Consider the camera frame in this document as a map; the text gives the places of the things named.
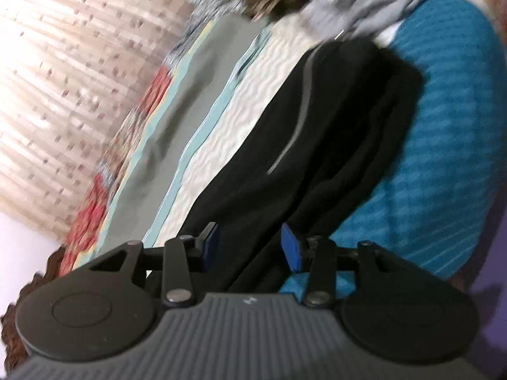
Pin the grey cloth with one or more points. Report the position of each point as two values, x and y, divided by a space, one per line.
368 4

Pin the black pants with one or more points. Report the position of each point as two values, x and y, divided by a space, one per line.
336 134

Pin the carved wooden headboard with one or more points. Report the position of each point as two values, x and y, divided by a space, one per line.
23 289

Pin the red floral quilt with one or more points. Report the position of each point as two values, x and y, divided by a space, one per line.
89 221

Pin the grey teal zigzag bedspread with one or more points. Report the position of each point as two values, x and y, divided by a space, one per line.
222 134

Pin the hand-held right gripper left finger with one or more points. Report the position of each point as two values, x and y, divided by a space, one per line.
210 247

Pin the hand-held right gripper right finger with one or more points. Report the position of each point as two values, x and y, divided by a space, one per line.
291 251

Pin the beige leaf print curtain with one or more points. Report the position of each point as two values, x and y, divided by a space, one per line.
59 87

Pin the teal patterned pillow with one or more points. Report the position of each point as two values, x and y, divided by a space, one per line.
435 146

